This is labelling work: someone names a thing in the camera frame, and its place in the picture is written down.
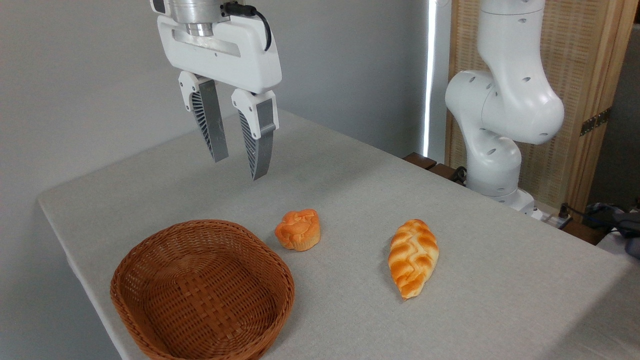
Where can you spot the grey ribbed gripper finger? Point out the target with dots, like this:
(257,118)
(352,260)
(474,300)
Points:
(212,125)
(262,145)

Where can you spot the dark grey bundled object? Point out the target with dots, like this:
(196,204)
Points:
(620,225)

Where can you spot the brown wooden board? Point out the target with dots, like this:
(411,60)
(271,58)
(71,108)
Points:
(582,232)

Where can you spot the dark metal screen hinge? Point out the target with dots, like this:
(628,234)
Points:
(595,122)

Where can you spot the braided golden bread loaf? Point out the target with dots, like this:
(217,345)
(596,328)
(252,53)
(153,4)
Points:
(413,257)

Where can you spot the dark brown wooden block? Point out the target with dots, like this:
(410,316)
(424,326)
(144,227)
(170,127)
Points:
(444,171)
(421,160)

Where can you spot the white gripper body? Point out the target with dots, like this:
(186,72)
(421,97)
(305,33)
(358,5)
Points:
(225,57)

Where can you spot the brown woven wicker basket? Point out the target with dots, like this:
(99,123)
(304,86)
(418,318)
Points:
(200,300)

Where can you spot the orange muffin shaped bread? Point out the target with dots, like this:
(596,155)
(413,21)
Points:
(298,231)

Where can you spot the wooden rattan folding screen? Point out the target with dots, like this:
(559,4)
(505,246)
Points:
(580,55)

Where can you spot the grey tablecloth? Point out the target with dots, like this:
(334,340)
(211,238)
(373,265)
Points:
(360,195)

